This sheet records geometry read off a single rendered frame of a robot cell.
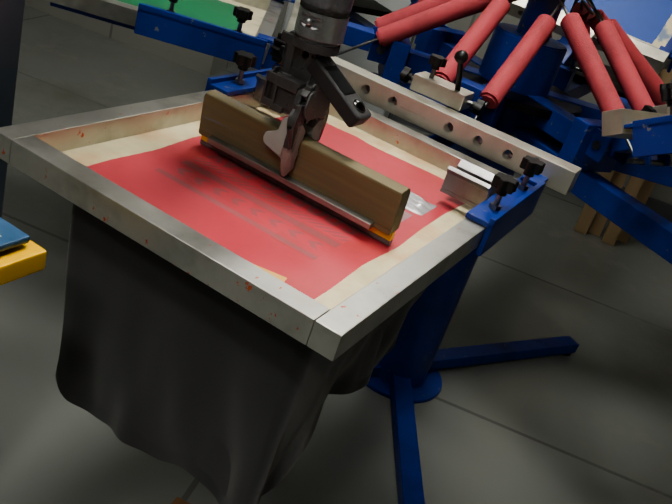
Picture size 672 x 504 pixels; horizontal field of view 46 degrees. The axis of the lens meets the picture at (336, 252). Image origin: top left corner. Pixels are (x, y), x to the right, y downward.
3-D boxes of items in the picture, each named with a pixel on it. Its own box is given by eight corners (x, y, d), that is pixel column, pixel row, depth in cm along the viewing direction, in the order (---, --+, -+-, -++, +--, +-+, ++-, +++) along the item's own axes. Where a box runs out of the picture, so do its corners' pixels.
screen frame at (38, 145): (332, 362, 92) (341, 336, 90) (-10, 152, 112) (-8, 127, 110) (530, 205, 157) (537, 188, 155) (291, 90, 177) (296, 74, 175)
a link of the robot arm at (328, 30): (358, 18, 118) (331, 20, 111) (350, 48, 120) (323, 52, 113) (316, 2, 121) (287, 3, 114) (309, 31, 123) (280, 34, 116)
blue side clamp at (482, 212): (480, 256, 132) (495, 220, 129) (453, 243, 134) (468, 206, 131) (532, 213, 157) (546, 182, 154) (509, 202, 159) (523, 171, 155)
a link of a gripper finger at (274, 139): (259, 164, 127) (278, 109, 124) (290, 179, 125) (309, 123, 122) (249, 164, 124) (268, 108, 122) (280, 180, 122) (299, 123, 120)
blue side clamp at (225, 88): (220, 122, 151) (228, 87, 148) (200, 111, 153) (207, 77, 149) (303, 102, 176) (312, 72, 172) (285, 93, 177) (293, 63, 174)
